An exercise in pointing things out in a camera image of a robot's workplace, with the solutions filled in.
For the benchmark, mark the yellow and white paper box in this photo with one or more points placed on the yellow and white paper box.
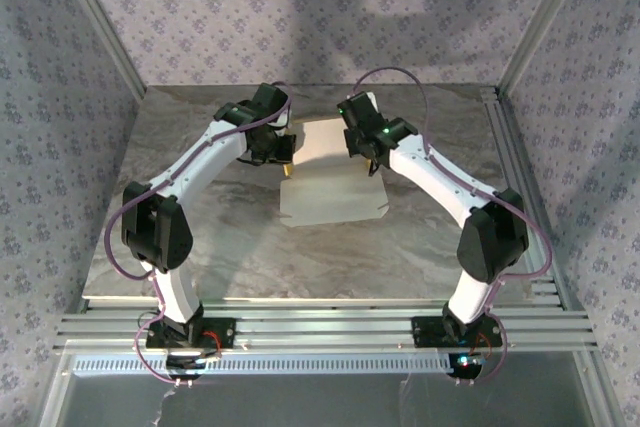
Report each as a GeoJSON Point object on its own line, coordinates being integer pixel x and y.
{"type": "Point", "coordinates": [330, 192]}

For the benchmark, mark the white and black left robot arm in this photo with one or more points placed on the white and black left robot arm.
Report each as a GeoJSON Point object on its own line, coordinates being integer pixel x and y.
{"type": "Point", "coordinates": [207, 159]}

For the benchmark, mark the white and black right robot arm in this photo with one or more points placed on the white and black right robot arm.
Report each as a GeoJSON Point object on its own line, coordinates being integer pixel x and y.
{"type": "Point", "coordinates": [440, 174]}

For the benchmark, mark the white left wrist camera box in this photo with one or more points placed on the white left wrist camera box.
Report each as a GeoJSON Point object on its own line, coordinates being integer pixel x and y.
{"type": "Point", "coordinates": [283, 122]}

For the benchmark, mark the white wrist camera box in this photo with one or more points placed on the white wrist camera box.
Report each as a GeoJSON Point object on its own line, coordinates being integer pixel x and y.
{"type": "Point", "coordinates": [283, 122]}
{"type": "Point", "coordinates": [370, 98]}

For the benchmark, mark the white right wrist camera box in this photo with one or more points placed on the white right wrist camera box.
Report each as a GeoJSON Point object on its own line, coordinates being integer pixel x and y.
{"type": "Point", "coordinates": [370, 98]}

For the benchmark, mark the aluminium side rail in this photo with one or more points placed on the aluminium side rail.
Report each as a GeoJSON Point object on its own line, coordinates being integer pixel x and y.
{"type": "Point", "coordinates": [505, 137]}

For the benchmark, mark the aluminium mounting rail beam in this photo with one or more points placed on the aluminium mounting rail beam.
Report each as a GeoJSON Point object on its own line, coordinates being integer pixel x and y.
{"type": "Point", "coordinates": [325, 329]}

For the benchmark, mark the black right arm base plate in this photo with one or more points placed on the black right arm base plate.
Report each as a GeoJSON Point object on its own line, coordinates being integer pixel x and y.
{"type": "Point", "coordinates": [427, 332]}

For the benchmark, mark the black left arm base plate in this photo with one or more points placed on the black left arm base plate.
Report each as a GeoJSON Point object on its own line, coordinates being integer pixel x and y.
{"type": "Point", "coordinates": [222, 334]}

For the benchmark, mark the aluminium frame post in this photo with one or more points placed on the aluminium frame post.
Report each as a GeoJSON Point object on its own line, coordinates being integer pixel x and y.
{"type": "Point", "coordinates": [540, 22]}
{"type": "Point", "coordinates": [104, 22]}

